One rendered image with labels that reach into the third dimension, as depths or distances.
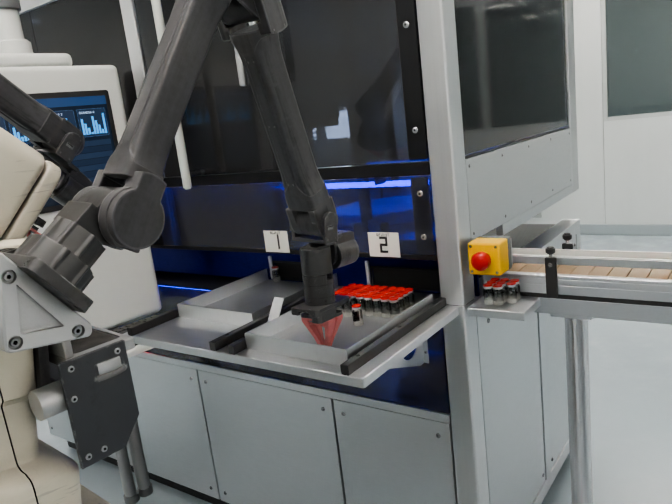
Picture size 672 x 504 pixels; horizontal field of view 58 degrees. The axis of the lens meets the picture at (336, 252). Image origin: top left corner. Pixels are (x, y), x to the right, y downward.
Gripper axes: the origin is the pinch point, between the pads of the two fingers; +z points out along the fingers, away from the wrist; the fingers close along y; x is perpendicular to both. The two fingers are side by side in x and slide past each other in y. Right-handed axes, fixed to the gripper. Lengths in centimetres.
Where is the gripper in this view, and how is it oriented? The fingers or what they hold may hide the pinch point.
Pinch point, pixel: (325, 348)
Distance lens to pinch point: 116.1
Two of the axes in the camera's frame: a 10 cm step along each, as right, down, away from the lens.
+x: -8.0, -0.3, 6.0
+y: 5.9, -2.0, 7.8
